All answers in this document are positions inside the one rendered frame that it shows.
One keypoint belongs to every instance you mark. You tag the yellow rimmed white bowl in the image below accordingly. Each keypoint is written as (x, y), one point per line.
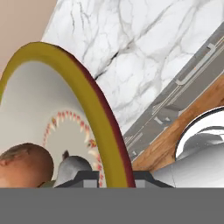
(93, 99)

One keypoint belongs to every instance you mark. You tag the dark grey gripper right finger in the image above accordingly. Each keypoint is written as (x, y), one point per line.
(141, 176)

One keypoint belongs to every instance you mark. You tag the grey mushroom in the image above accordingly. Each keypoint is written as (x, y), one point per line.
(71, 167)

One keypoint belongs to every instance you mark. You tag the white round object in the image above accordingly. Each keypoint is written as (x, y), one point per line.
(201, 163)

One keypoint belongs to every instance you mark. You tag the brown onion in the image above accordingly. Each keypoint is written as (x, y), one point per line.
(26, 166)

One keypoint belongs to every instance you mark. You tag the grey drawer front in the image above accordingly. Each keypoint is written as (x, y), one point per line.
(201, 78)

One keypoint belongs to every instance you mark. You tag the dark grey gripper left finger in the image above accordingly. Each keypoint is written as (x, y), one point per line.
(87, 176)

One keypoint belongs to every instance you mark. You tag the grey cupboard door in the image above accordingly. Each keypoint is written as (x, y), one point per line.
(154, 128)

